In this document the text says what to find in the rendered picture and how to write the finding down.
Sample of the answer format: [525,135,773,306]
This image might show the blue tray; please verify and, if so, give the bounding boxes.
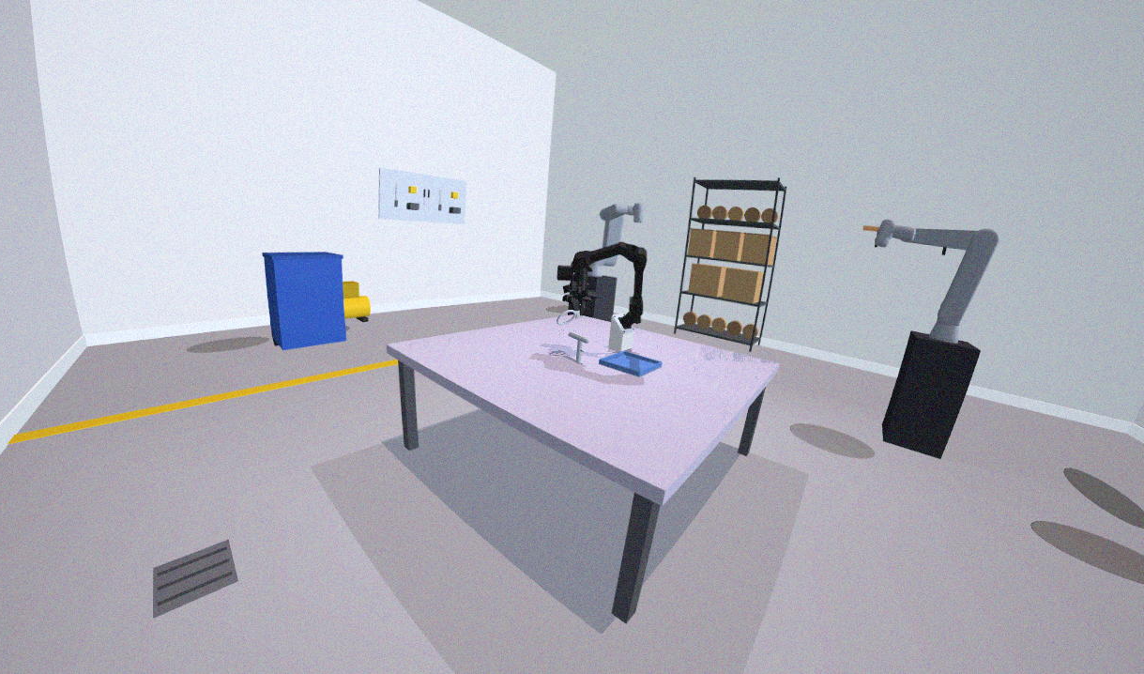
[599,351,664,376]

